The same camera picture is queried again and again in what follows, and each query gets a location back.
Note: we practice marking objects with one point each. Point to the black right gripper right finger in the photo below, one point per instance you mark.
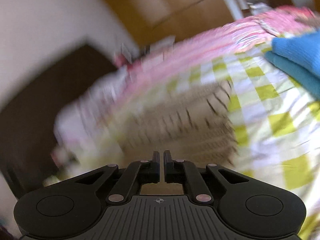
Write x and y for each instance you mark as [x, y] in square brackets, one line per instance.
[188, 175]

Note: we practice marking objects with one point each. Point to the pink striped bedspread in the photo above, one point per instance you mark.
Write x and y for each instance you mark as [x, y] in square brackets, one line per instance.
[235, 37]

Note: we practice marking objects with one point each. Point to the green white checkered sheet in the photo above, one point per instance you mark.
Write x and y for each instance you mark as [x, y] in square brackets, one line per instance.
[275, 122]

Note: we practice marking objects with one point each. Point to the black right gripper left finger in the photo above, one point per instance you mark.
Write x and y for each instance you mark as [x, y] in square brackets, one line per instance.
[137, 174]

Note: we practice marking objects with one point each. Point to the beige brown-striped knit sweater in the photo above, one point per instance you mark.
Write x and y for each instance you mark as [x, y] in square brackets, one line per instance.
[192, 125]

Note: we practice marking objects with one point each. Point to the wooden wardrobe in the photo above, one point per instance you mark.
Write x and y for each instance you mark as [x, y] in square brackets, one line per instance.
[151, 20]

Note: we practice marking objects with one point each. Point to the folded blue knit sweater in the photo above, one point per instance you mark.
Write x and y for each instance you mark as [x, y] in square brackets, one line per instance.
[298, 57]

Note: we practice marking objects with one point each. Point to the dark wooden headboard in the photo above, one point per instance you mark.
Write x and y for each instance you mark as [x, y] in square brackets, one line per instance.
[27, 121]

